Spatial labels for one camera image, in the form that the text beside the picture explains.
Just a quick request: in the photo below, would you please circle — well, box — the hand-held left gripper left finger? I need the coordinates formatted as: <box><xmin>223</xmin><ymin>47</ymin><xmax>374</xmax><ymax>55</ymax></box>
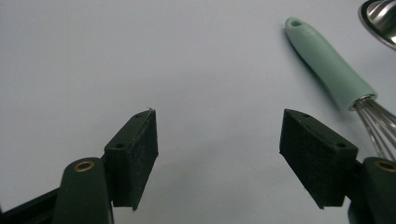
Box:
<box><xmin>51</xmin><ymin>107</ymin><xmax>160</xmax><ymax>224</ymax></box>

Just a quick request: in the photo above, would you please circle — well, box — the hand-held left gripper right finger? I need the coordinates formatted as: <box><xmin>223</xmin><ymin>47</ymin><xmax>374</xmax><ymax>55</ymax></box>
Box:
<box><xmin>278</xmin><ymin>108</ymin><xmax>396</xmax><ymax>224</ymax></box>

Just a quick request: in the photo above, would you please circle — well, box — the stainless steel bowl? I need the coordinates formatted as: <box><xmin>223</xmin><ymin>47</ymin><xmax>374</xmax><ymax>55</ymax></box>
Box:
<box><xmin>358</xmin><ymin>0</ymin><xmax>396</xmax><ymax>51</ymax></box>

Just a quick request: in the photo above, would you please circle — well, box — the whisk with mint green handle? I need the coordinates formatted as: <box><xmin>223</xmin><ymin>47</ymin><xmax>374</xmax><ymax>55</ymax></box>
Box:
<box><xmin>284</xmin><ymin>17</ymin><xmax>396</xmax><ymax>162</ymax></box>

